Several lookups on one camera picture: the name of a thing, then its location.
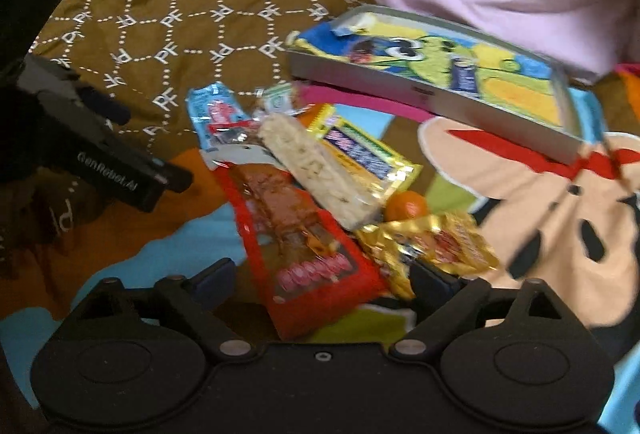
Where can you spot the colourful cartoon printed blanket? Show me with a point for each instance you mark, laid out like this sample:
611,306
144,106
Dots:
550,214

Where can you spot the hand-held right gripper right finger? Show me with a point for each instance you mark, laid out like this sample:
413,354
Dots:
431,283

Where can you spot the orange tangerine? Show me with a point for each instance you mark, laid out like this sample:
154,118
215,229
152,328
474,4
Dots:
406,205

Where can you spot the white rice cracker bar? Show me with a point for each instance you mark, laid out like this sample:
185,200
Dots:
320,169

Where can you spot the red snack packet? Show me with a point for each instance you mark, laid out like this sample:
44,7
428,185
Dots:
305,259

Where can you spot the yellow green snack packet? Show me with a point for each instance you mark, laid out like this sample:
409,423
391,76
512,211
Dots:
367,149

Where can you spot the light blue candy packet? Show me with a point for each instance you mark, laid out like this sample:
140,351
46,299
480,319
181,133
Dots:
212,112

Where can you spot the grey cardboard box cartoon print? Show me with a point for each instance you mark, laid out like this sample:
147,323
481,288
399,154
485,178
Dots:
430,99

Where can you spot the gold snack packet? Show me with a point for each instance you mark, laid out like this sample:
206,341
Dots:
435,241

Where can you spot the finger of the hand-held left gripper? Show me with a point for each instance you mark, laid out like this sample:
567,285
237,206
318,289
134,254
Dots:
174,175
106,107

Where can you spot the blue yellow snack packet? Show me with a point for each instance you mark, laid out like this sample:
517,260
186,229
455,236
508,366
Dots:
322,42

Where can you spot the brown patterned pillow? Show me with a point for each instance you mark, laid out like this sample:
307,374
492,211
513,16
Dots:
150,39

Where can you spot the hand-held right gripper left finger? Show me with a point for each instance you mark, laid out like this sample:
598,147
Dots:
216,283

